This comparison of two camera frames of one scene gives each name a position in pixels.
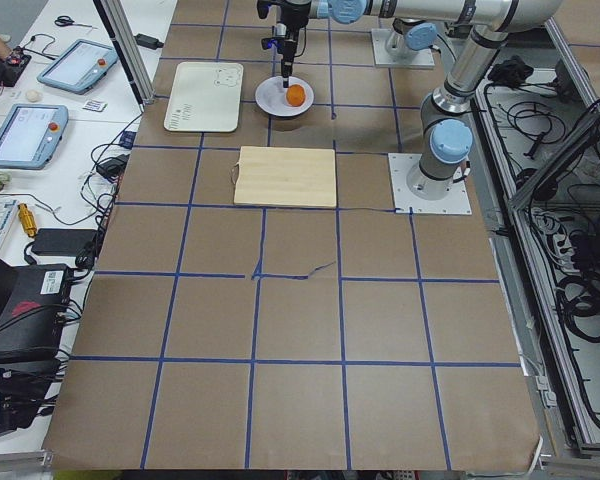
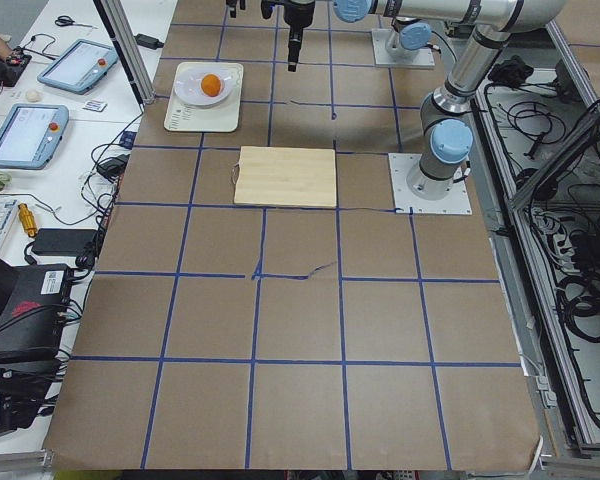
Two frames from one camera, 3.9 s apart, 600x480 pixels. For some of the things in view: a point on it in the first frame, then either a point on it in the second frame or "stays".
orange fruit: x=295 y=95 to x=211 y=84
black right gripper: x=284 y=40 to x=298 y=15
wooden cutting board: x=301 y=177 stays
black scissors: x=65 y=20 stays
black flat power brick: x=65 y=241 stays
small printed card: x=94 y=105 stays
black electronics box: x=30 y=323 stays
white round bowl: x=274 y=98 to x=187 y=84
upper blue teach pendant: x=80 y=66 stays
